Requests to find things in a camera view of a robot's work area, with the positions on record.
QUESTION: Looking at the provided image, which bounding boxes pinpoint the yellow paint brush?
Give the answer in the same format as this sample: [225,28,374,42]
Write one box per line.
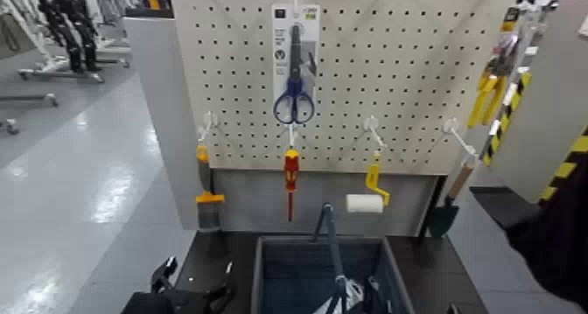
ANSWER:
[195,143,226,231]

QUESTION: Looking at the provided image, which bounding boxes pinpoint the grey side divider panel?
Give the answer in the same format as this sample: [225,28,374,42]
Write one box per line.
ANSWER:
[122,16,217,232]

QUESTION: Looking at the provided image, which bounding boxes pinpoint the wooden handled garden trowel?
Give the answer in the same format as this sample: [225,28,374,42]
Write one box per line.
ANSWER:
[427,161,477,239]

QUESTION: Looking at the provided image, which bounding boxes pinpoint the red yellow screwdriver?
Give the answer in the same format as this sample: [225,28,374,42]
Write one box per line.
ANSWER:
[283,149,301,223]

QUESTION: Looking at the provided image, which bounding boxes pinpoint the white scissors package card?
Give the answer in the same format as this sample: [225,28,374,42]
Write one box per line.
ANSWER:
[271,3,322,124]

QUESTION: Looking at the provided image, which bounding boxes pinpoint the grey plastic crate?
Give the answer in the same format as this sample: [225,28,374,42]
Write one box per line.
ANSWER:
[249,234,416,314]

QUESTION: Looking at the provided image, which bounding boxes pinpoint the grey pillar with hazard tape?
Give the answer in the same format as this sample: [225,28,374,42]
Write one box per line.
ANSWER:
[490,0,588,204]

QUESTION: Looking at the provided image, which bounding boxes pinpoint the black humanoid robot on stand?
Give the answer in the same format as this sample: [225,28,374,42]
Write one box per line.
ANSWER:
[32,0,104,74]

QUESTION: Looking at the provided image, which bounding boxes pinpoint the white tag in crate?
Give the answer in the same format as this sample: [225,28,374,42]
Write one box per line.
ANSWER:
[314,278,365,314]

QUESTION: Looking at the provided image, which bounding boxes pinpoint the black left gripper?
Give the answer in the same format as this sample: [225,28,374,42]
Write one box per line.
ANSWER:
[121,255,235,314]

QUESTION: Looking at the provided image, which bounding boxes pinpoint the packaged yellow handled pliers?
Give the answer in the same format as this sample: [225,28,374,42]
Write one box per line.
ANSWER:
[466,31,523,129]

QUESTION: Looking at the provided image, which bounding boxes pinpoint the blue handled scissors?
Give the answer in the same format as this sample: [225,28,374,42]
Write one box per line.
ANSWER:
[273,24,318,125]

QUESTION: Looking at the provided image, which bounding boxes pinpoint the black support post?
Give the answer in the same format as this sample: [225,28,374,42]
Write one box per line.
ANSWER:
[416,175,449,239]

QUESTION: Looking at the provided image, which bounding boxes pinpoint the yellow handled paint roller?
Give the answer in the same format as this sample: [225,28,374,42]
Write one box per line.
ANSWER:
[345,152,391,214]

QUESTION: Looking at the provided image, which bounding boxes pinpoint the white pegboard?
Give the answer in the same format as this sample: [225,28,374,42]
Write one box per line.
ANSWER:
[171,0,516,177]

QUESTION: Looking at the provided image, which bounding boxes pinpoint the grey crate handle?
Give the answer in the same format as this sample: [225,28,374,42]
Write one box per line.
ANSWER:
[311,202,350,314]

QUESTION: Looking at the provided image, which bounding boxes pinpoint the black yellow hazard strip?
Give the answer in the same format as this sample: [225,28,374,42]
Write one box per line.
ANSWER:
[481,72,533,166]

